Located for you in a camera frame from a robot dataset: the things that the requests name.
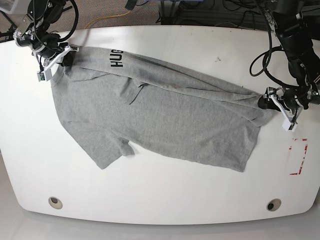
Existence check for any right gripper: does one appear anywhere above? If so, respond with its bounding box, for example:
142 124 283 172
13 27 75 67

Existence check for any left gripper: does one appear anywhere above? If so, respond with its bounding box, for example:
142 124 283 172
258 83 320 112

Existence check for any grey T-shirt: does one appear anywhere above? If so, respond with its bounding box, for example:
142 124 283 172
50 47 275 172

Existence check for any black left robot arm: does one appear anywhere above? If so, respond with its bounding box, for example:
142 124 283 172
262 0 320 111

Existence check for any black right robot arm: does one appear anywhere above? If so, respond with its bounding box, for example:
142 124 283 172
13 0 79 69

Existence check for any red tape rectangle marking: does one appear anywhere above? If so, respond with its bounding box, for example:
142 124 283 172
286 138 308 176

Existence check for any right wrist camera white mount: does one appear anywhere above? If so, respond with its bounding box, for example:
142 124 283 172
37 45 80 82

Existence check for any yellow cable on floor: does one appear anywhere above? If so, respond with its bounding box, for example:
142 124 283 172
86 9 132 29

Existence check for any right table cable grommet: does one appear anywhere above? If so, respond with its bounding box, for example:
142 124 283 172
266 198 282 212

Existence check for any table cable grommet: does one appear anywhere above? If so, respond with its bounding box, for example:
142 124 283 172
48 196 63 210
266 198 282 212

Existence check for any left table cable grommet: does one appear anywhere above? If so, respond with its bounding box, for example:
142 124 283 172
48 196 63 210

